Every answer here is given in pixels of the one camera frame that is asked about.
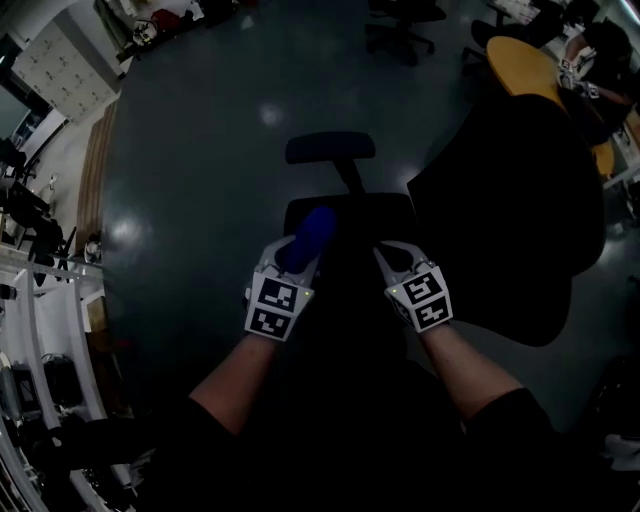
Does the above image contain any black office chair with headrest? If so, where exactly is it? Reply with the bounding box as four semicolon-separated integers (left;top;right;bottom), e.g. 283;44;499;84
282;131;419;361

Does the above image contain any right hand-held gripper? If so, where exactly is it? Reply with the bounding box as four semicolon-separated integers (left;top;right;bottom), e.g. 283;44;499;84
372;240;454;334

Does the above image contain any yellow round table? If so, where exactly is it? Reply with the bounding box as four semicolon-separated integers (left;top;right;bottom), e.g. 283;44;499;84
485;35;616;179

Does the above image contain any blue cloth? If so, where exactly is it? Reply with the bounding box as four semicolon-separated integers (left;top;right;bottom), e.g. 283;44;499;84
287;206;338;272

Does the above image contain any person's white shoe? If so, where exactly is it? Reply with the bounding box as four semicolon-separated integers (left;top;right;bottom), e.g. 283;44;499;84
602;432;640;473

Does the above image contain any black swivel chair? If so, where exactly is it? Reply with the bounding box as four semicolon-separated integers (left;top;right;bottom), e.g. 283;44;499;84
366;0;447;67

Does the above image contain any person's black shirt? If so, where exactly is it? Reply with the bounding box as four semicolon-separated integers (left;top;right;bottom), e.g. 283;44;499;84
149;357;604;512

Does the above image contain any person's left forearm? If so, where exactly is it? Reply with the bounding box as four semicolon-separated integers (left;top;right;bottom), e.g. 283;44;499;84
188;332;279;437

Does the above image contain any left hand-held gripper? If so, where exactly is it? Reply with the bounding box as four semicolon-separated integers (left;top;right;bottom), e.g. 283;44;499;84
243;234;322;344

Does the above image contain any black bag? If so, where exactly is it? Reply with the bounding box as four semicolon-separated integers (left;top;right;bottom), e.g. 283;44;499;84
42;352;85;407

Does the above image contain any white locker cabinet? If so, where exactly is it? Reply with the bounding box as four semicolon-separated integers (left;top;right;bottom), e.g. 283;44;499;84
10;22;125;124

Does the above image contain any white metal shelf rack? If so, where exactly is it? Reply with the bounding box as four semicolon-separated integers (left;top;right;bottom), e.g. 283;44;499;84
0;244;110;512

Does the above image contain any person's right forearm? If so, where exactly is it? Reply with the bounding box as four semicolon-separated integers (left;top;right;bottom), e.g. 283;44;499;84
417;322;525;422

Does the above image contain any red bag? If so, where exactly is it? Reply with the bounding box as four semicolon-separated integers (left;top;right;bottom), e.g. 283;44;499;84
151;8;188;31

